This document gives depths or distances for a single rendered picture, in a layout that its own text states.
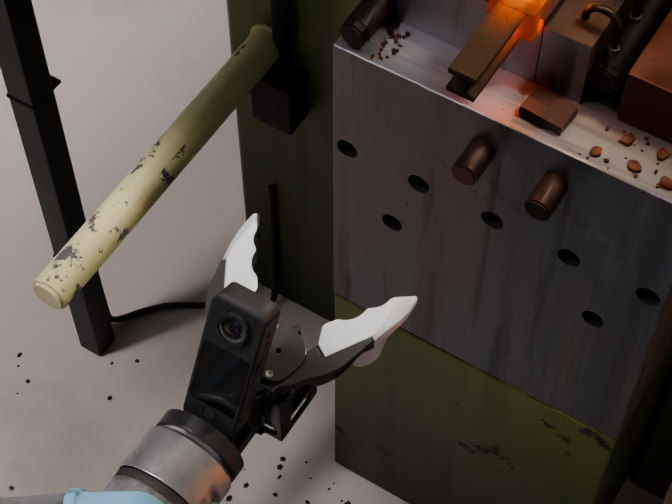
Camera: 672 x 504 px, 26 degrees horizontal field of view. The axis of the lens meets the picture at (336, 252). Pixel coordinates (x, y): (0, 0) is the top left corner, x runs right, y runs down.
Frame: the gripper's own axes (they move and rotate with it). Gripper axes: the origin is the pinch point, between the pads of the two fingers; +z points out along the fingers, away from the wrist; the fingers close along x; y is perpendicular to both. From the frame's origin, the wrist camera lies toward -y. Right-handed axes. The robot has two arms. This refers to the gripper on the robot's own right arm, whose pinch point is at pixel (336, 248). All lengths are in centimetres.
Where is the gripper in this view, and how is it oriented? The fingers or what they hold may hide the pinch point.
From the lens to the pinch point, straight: 116.0
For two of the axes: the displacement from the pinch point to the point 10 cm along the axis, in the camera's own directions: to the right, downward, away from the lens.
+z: 5.3, -7.1, 4.7
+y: 0.0, 5.6, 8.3
